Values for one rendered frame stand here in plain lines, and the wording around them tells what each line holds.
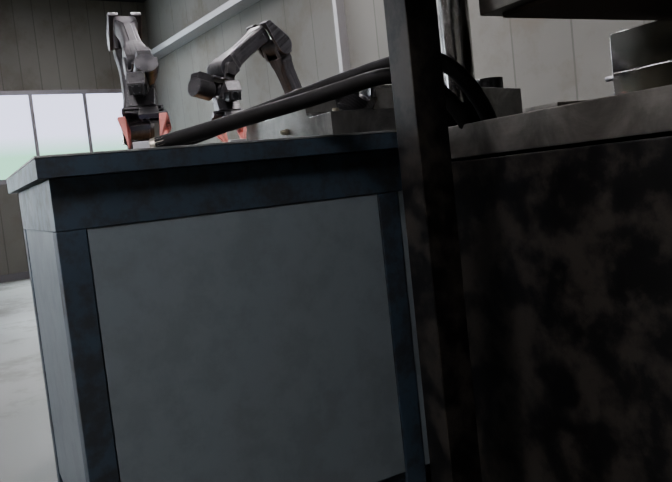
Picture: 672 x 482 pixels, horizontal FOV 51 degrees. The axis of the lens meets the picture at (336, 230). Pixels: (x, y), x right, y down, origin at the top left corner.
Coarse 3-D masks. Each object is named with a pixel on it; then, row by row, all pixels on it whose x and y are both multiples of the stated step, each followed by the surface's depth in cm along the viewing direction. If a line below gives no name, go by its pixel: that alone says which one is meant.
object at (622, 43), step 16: (624, 32) 150; (640, 32) 147; (656, 32) 144; (624, 48) 151; (640, 48) 147; (656, 48) 144; (624, 64) 151; (640, 64) 148; (656, 64) 145; (624, 80) 152; (640, 80) 148; (656, 80) 145
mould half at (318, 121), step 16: (384, 96) 177; (304, 112) 167; (320, 112) 168; (336, 112) 156; (352, 112) 158; (368, 112) 160; (384, 112) 162; (256, 128) 193; (272, 128) 184; (288, 128) 175; (304, 128) 168; (320, 128) 161; (336, 128) 156; (352, 128) 158; (368, 128) 160; (384, 128) 162
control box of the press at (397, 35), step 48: (384, 0) 112; (432, 0) 110; (432, 48) 110; (432, 96) 110; (432, 144) 110; (432, 192) 110; (432, 240) 110; (432, 288) 110; (432, 336) 112; (432, 384) 114; (432, 432) 115; (432, 480) 117; (480, 480) 115
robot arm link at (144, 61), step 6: (138, 54) 175; (144, 54) 176; (150, 54) 176; (138, 60) 174; (144, 60) 175; (150, 60) 175; (156, 60) 176; (126, 66) 182; (132, 66) 180; (138, 66) 173; (144, 66) 174; (150, 66) 174; (156, 66) 175; (150, 72) 174; (156, 72) 177; (126, 78) 184; (150, 78) 176; (156, 78) 187; (150, 84) 179
